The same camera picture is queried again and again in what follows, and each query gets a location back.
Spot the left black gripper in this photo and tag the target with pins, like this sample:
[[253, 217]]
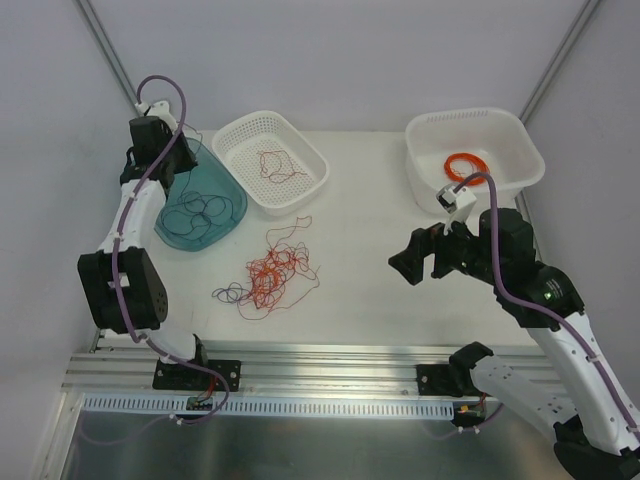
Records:
[[176, 163]]

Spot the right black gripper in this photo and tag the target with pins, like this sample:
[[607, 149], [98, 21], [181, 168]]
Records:
[[440, 251]]

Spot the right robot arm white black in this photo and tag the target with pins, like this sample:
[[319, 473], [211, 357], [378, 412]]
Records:
[[595, 430]]

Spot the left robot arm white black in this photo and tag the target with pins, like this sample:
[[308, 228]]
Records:
[[123, 289]]

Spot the teal transparent plastic bin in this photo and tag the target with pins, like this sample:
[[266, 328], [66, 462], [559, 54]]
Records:
[[203, 205]]

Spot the white deep plastic tub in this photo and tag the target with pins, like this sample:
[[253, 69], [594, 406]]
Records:
[[494, 135]]

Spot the white perforated plastic basket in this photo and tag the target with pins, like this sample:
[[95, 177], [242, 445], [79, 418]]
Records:
[[272, 161]]

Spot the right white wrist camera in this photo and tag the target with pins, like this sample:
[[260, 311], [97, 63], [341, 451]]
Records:
[[458, 202]]

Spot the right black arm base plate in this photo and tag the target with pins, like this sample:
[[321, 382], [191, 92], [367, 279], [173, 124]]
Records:
[[444, 380]]

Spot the aluminium mounting rail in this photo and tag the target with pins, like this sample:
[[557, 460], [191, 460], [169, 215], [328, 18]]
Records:
[[269, 369]]

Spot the left aluminium frame post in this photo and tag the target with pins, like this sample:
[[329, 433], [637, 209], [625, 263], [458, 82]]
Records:
[[110, 55]]

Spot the aluminium frame post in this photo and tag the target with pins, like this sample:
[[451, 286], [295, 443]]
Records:
[[585, 15], [110, 55]]

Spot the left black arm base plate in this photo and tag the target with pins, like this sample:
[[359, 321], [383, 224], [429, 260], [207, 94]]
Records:
[[174, 377]]

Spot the white slotted cable duct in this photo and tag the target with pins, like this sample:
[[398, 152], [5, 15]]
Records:
[[275, 407]]

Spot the right aluminium frame post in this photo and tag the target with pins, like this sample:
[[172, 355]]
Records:
[[585, 15]]

